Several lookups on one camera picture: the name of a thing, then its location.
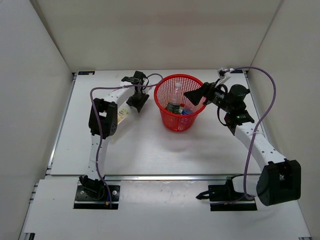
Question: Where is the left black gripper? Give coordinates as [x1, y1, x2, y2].
[125, 89, 149, 112]

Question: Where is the aluminium table rail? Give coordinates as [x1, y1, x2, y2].
[44, 173, 233, 182]

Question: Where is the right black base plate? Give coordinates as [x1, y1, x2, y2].
[195, 174, 258, 212]

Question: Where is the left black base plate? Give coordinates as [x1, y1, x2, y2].
[73, 182, 121, 210]

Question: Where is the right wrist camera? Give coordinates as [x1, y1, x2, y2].
[216, 68, 234, 86]

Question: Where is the white juice bottle fruit label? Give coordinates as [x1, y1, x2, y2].
[117, 105, 132, 125]

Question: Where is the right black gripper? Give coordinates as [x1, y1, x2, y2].
[185, 79, 234, 114]

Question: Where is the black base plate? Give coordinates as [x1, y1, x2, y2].
[73, 182, 121, 210]
[195, 174, 258, 212]

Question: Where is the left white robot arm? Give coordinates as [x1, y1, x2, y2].
[79, 71, 150, 201]

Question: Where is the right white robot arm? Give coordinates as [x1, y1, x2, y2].
[183, 82, 301, 206]

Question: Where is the clear bottle blue label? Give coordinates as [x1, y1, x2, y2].
[181, 106, 193, 115]

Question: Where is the clear bottle green label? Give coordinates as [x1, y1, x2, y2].
[166, 82, 183, 114]

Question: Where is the red plastic mesh basket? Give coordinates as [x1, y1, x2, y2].
[153, 73, 206, 132]

